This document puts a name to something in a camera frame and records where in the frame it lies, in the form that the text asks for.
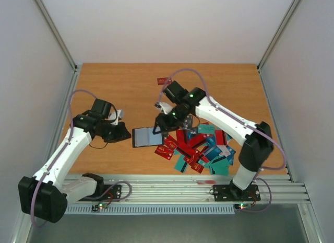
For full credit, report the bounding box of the lone red card far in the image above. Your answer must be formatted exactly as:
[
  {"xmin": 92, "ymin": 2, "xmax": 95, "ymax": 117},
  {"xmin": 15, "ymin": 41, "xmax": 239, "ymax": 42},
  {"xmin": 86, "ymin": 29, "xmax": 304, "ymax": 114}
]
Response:
[{"xmin": 157, "ymin": 77, "xmax": 169, "ymax": 85}]

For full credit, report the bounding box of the red card stripe centre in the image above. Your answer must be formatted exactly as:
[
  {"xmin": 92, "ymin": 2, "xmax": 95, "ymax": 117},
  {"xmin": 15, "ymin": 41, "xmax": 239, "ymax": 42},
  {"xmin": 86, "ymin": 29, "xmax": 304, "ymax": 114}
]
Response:
[{"xmin": 176, "ymin": 135, "xmax": 206, "ymax": 154}]

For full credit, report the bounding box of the white patterned card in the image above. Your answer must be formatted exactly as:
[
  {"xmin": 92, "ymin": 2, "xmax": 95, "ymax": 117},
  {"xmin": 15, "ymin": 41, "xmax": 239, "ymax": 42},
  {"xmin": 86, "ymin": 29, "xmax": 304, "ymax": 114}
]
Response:
[{"xmin": 217, "ymin": 145, "xmax": 236, "ymax": 160}]

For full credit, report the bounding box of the teal VIP chip card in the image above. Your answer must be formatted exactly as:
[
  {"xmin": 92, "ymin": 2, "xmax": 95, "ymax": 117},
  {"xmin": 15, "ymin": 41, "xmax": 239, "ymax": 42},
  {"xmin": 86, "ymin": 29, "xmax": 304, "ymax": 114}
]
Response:
[{"xmin": 197, "ymin": 124, "xmax": 215, "ymax": 134}]

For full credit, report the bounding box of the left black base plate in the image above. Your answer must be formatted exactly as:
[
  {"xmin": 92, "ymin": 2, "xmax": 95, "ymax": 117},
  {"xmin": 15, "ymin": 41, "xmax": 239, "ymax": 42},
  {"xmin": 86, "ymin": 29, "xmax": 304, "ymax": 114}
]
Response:
[{"xmin": 79, "ymin": 184, "xmax": 122, "ymax": 202}]

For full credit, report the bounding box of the blue card centre right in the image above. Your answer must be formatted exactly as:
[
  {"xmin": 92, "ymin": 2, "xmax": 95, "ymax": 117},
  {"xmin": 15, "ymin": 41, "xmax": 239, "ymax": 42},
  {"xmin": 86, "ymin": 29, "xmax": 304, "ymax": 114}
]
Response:
[{"xmin": 206, "ymin": 136, "xmax": 217, "ymax": 147}]

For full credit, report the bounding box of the left controller board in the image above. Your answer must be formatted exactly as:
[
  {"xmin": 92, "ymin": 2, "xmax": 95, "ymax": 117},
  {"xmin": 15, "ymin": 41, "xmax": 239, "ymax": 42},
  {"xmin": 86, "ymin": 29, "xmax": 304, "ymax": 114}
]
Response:
[{"xmin": 91, "ymin": 203, "xmax": 109, "ymax": 212}]

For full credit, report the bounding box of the aluminium corner post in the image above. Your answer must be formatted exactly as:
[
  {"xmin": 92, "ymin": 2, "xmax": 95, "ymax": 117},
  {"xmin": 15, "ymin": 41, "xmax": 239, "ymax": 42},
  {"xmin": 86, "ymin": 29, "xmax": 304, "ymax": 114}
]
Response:
[
  {"xmin": 33, "ymin": 0, "xmax": 78, "ymax": 72},
  {"xmin": 257, "ymin": 0, "xmax": 302, "ymax": 74}
]

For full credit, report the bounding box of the right controller board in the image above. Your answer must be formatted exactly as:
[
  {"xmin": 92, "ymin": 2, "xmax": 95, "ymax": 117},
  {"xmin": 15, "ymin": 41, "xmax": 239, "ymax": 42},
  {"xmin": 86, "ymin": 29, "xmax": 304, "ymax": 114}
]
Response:
[{"xmin": 234, "ymin": 203, "xmax": 253, "ymax": 211}]

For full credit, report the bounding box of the red VIP card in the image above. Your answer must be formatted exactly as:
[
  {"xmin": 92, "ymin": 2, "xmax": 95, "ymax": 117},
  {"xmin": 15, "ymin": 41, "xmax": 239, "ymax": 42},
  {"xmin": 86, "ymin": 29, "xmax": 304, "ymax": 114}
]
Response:
[
  {"xmin": 154, "ymin": 145, "xmax": 174, "ymax": 160},
  {"xmin": 164, "ymin": 135, "xmax": 178, "ymax": 151}
]

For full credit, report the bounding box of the red card black stripe upright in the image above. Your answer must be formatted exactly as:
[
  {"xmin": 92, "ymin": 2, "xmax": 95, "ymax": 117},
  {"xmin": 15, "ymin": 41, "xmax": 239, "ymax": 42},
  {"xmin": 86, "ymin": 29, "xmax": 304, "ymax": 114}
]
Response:
[{"xmin": 176, "ymin": 130, "xmax": 188, "ymax": 144}]

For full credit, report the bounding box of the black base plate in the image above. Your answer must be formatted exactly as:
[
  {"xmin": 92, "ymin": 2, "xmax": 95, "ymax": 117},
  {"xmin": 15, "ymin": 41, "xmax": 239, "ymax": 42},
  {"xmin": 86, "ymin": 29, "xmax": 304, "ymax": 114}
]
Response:
[
  {"xmin": 79, "ymin": 184, "xmax": 122, "ymax": 202},
  {"xmin": 210, "ymin": 184, "xmax": 261, "ymax": 202}
]

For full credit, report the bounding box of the right aluminium corner post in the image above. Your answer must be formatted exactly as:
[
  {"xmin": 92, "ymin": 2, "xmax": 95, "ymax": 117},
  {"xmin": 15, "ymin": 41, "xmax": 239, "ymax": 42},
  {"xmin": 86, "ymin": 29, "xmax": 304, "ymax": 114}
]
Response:
[{"xmin": 257, "ymin": 0, "xmax": 302, "ymax": 74}]

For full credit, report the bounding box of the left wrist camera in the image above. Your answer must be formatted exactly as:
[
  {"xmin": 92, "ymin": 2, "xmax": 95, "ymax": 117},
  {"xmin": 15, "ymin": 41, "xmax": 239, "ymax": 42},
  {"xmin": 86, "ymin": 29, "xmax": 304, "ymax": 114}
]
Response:
[{"xmin": 108, "ymin": 110, "xmax": 124, "ymax": 125}]

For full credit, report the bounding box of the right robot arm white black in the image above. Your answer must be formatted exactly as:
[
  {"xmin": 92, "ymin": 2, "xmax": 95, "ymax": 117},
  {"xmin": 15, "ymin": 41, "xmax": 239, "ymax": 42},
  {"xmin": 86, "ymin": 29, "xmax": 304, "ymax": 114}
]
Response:
[{"xmin": 153, "ymin": 81, "xmax": 273, "ymax": 200}]

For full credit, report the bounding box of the left aluminium corner post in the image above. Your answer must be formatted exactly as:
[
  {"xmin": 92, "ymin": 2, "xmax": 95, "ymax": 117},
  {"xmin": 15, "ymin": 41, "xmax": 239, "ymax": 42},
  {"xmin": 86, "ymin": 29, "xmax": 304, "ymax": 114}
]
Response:
[{"xmin": 33, "ymin": 0, "xmax": 78, "ymax": 72}]

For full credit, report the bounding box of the aluminium rail frame front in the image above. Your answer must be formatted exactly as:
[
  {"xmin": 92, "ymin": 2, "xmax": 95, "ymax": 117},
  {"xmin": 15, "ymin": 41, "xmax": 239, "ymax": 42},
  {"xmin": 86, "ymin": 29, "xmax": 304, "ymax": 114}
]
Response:
[{"xmin": 101, "ymin": 174, "xmax": 310, "ymax": 204}]

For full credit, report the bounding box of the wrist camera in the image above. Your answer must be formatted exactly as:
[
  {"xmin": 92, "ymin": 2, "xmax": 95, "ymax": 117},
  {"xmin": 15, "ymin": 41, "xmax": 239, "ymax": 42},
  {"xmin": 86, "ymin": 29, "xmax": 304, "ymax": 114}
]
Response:
[
  {"xmin": 154, "ymin": 102, "xmax": 173, "ymax": 114},
  {"xmin": 108, "ymin": 110, "xmax": 124, "ymax": 125}
]

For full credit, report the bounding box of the black VIP card near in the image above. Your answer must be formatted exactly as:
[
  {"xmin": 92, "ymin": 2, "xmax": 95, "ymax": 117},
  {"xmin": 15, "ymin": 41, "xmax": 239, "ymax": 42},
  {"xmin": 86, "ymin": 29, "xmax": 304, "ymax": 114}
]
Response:
[{"xmin": 181, "ymin": 115, "xmax": 193, "ymax": 130}]

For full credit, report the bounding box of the red chip card bottom centre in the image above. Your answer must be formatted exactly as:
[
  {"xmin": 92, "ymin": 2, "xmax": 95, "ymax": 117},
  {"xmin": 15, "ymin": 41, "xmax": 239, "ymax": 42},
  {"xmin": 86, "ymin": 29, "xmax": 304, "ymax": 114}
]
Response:
[{"xmin": 183, "ymin": 150, "xmax": 200, "ymax": 165}]

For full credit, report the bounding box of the teal card stripe bottom centre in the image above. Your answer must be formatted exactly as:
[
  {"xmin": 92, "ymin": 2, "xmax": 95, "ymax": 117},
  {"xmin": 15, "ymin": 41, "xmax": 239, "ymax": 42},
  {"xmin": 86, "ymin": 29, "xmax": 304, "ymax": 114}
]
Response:
[{"xmin": 174, "ymin": 155, "xmax": 188, "ymax": 173}]

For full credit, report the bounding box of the black VIP card tilted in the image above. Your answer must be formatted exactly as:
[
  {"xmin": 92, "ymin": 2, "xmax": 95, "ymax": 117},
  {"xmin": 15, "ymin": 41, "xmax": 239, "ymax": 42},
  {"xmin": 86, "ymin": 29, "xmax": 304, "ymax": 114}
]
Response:
[{"xmin": 187, "ymin": 128, "xmax": 198, "ymax": 135}]

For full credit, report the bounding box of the black leather card holder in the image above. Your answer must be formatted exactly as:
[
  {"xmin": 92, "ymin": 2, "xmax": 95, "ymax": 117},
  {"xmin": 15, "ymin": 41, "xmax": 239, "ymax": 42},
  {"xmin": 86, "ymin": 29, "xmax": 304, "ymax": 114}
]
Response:
[{"xmin": 132, "ymin": 127, "xmax": 164, "ymax": 148}]

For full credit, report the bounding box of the teal card stripe bottom right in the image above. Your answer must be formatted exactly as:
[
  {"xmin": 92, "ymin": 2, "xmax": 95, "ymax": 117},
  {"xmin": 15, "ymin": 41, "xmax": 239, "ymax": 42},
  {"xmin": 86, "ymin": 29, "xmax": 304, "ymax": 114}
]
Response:
[{"xmin": 209, "ymin": 156, "xmax": 230, "ymax": 176}]

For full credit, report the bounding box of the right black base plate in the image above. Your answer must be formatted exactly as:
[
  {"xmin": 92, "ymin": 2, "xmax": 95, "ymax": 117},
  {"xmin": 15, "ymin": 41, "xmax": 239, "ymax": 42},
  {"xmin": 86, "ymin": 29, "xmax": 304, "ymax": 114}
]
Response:
[{"xmin": 210, "ymin": 184, "xmax": 261, "ymax": 202}]

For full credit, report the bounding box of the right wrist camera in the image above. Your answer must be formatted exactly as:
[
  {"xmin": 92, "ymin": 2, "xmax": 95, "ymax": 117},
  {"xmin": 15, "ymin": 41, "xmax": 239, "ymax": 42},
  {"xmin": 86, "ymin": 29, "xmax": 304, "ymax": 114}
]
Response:
[{"xmin": 154, "ymin": 102, "xmax": 173, "ymax": 114}]

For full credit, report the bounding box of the red card stripe right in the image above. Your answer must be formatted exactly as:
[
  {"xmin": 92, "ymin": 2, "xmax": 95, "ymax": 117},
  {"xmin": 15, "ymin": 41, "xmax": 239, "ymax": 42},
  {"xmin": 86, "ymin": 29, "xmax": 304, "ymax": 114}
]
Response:
[{"xmin": 214, "ymin": 130, "xmax": 228, "ymax": 145}]

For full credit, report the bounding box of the grey slotted cable duct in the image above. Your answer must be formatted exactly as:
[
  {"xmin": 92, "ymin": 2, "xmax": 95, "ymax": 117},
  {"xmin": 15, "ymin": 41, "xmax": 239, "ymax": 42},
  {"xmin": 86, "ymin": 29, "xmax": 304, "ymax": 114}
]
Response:
[{"xmin": 65, "ymin": 204, "xmax": 235, "ymax": 215}]

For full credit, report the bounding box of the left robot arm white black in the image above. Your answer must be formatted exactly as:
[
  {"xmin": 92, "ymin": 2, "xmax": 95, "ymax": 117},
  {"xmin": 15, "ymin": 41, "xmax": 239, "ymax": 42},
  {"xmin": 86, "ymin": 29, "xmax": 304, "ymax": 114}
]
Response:
[{"xmin": 18, "ymin": 99, "xmax": 131, "ymax": 223}]

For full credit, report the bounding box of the controller board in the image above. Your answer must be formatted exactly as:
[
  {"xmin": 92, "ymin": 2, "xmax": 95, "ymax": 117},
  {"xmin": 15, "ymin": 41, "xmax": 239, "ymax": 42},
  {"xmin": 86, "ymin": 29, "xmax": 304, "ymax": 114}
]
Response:
[
  {"xmin": 91, "ymin": 203, "xmax": 109, "ymax": 212},
  {"xmin": 234, "ymin": 203, "xmax": 253, "ymax": 211}
]

